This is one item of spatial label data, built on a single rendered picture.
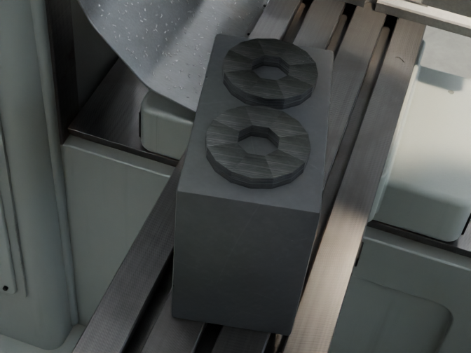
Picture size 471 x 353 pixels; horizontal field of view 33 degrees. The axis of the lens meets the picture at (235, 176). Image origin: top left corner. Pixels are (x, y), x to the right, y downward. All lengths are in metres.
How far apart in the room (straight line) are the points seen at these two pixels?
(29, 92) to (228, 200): 0.59
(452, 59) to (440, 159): 1.63
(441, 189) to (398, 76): 0.16
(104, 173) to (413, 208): 0.48
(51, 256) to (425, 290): 0.64
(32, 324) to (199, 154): 0.98
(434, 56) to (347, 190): 1.87
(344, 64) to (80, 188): 0.49
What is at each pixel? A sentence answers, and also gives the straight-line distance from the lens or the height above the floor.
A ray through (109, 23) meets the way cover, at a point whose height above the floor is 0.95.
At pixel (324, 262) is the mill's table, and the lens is 0.86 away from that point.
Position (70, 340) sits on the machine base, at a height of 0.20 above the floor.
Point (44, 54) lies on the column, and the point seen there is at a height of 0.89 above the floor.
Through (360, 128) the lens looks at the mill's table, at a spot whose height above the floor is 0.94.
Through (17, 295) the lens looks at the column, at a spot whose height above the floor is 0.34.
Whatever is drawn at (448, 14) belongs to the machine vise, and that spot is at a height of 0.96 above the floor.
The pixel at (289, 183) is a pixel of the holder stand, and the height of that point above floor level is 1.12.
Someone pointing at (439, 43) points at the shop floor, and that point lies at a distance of 2.84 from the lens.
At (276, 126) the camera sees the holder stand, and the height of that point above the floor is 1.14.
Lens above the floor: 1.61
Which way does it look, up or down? 46 degrees down
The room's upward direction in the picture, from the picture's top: 7 degrees clockwise
